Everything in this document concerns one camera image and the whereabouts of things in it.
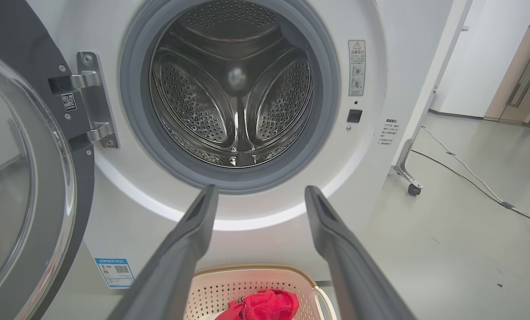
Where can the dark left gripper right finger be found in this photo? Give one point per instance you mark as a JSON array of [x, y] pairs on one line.
[[358, 284]]

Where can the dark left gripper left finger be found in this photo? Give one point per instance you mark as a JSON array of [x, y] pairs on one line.
[[171, 275]]

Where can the red and white garment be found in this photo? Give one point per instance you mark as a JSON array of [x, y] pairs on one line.
[[265, 306]]

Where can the dark round glass washer door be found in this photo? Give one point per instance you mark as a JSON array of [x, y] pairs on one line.
[[7, 22]]

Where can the cream perforated laundry basket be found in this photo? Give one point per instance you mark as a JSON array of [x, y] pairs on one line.
[[229, 289]]

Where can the white front-load washing machine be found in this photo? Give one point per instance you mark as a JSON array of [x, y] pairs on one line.
[[114, 213]]

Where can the black door latch socket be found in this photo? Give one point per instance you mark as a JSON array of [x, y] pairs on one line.
[[354, 115]]

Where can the stainless steel washing machine drum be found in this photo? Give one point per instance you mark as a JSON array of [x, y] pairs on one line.
[[194, 98]]

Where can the silver metal door hinge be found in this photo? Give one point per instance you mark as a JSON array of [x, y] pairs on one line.
[[98, 102]]

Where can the blue energy label sticker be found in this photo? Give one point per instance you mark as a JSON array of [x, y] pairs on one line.
[[114, 273]]

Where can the metal partition leg with caster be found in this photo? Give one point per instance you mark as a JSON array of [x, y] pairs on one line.
[[407, 171]]

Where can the printed text notice sticker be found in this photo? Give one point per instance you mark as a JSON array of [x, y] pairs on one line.
[[388, 132]]

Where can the small QR code sticker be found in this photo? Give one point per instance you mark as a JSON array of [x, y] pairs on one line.
[[69, 102]]

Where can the grey warning sticker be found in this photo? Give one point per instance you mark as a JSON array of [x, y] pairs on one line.
[[356, 66]]

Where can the white partition panel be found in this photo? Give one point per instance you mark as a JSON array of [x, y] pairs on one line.
[[460, 18]]

